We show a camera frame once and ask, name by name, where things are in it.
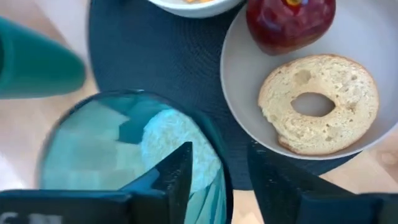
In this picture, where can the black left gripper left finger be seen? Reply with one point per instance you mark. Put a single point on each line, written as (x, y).
(168, 193)

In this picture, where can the dark round woven placemat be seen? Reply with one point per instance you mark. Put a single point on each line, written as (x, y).
(161, 46)

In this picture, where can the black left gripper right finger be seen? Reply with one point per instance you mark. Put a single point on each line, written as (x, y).
(280, 193)

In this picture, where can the green plastic cup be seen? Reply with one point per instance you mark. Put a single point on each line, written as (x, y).
(37, 62)

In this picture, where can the yellow cereal puffs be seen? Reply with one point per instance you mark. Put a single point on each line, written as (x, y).
(197, 1)

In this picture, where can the red apple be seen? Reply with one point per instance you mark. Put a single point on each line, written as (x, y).
(286, 28)

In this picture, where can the cream ceramic plate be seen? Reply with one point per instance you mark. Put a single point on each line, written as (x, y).
(242, 77)

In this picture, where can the bagel half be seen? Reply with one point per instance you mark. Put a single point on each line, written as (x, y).
(351, 93)

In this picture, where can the cream ceramic bowl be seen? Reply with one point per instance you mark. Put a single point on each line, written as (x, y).
(192, 11)

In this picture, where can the teal faceted glass tumbler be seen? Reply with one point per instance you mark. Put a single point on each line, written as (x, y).
(93, 149)

